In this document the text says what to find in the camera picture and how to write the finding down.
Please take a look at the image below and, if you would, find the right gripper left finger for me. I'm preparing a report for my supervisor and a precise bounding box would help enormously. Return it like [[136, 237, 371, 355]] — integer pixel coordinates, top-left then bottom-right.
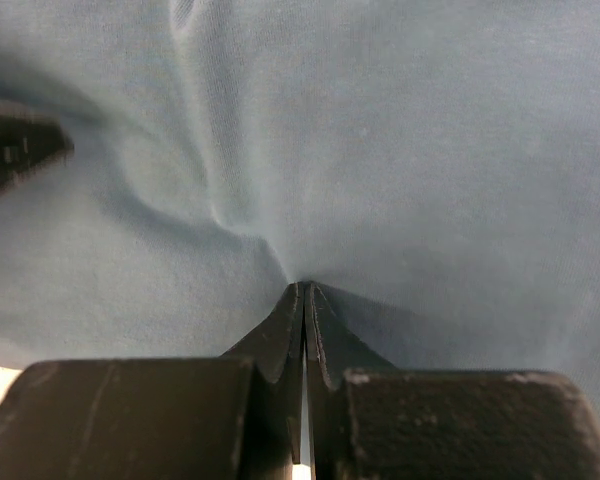
[[224, 283, 304, 465]]

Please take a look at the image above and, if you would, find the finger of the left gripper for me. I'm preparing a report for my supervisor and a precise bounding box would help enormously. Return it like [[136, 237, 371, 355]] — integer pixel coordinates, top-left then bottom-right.
[[0, 99, 74, 195]]

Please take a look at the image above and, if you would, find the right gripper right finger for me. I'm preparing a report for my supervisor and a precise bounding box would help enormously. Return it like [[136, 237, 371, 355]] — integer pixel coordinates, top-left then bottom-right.
[[304, 283, 395, 479]]

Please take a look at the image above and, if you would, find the blue-grey t shirt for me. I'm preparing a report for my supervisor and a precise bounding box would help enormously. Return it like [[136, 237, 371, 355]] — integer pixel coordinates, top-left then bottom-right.
[[0, 1, 600, 414]]

